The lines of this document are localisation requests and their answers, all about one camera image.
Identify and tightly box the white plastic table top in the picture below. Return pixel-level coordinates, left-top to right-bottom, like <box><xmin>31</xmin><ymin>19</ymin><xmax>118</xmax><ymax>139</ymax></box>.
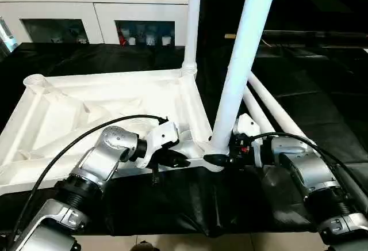
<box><xmin>0</xmin><ymin>69</ymin><xmax>226</xmax><ymax>197</ymax></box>

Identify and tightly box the white plastic table leg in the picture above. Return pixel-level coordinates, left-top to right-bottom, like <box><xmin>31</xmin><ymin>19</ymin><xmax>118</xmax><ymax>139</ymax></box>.
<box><xmin>241</xmin><ymin>86</ymin><xmax>278</xmax><ymax>135</ymax></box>
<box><xmin>209</xmin><ymin>0</ymin><xmax>281</xmax><ymax>155</ymax></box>
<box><xmin>181</xmin><ymin>0</ymin><xmax>204</xmax><ymax>78</ymax></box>
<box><xmin>247</xmin><ymin>71</ymin><xmax>314</xmax><ymax>146</ymax></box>

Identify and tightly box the black plastic table mat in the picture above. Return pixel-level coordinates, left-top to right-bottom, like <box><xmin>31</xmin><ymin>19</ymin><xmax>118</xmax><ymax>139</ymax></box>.
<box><xmin>0</xmin><ymin>41</ymin><xmax>368</xmax><ymax>237</ymax></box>

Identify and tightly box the white glass-door cabinet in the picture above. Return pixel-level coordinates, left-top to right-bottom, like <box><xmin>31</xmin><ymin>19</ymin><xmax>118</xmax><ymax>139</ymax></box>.
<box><xmin>0</xmin><ymin>0</ymin><xmax>190</xmax><ymax>47</ymax></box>

